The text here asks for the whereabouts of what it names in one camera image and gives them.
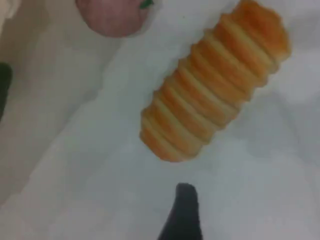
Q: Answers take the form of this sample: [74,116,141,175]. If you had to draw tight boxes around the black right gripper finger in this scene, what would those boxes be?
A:
[156,182,204,240]

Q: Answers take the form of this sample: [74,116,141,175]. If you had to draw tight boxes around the long ridged golden bread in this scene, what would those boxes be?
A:
[139,0,293,163]

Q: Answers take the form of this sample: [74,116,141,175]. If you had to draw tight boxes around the pink peach with green leaf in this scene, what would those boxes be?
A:
[74,0,155,38]

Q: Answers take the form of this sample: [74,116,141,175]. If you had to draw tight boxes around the white canvas bag green handles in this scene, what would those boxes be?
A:
[0,0,15,126]

